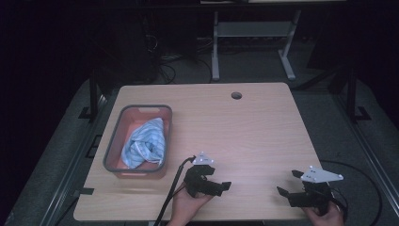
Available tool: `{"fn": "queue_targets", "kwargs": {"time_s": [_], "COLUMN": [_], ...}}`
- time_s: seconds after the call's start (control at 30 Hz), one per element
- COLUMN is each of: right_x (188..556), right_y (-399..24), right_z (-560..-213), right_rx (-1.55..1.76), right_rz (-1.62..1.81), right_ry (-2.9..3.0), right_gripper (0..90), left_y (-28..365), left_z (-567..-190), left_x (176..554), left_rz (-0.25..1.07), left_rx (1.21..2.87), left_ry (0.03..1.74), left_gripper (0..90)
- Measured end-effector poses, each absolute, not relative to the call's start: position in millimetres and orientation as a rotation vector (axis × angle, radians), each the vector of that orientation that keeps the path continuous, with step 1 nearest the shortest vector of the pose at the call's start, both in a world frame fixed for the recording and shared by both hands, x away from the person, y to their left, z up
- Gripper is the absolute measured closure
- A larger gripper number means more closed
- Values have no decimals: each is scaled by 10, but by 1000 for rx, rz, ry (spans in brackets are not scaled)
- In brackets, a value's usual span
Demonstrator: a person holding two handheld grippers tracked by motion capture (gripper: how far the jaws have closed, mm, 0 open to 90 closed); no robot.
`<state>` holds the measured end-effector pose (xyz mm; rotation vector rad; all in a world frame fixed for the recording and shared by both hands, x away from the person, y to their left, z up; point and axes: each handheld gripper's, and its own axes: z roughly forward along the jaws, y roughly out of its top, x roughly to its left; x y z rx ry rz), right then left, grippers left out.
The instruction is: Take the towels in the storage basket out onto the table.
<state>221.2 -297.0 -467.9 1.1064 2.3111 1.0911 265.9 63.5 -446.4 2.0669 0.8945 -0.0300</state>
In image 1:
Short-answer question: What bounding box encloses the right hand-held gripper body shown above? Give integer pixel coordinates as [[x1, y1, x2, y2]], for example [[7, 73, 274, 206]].
[[287, 166, 344, 218]]

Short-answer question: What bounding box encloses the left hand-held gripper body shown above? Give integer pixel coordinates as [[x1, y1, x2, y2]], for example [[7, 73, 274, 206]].
[[183, 152, 221, 199]]

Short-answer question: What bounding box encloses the person's left hand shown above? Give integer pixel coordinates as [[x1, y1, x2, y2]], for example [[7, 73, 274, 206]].
[[167, 183, 215, 226]]

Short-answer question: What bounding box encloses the person's right hand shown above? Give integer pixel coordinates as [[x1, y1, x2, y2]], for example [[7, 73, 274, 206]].
[[302, 201, 346, 226]]

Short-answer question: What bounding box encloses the blue striped cloth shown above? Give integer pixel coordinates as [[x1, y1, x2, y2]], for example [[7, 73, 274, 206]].
[[120, 117, 167, 170]]

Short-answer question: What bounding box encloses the pink basket with grey rim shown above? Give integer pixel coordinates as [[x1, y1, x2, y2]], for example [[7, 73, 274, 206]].
[[102, 104, 174, 180]]

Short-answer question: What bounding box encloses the white metal stand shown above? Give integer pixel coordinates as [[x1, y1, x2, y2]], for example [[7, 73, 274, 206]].
[[211, 9, 303, 82]]

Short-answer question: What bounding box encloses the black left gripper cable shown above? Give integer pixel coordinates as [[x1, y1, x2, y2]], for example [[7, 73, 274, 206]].
[[152, 155, 198, 226]]

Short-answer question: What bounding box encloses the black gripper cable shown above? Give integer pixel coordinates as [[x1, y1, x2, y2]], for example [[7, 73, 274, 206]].
[[319, 159, 384, 226], [152, 155, 198, 226]]

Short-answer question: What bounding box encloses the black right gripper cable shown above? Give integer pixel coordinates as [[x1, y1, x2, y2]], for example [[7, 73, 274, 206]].
[[319, 159, 384, 226]]

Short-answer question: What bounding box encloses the aluminium frame rail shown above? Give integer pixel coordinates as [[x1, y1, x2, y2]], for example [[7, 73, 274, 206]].
[[37, 93, 109, 226], [333, 93, 399, 218]]

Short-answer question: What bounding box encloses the black metal post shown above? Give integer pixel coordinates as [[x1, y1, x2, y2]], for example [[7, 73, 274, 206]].
[[345, 64, 372, 122], [78, 69, 100, 122]]

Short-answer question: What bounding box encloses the bundle of floor cables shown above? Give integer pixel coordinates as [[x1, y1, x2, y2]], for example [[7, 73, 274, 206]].
[[142, 31, 215, 86]]

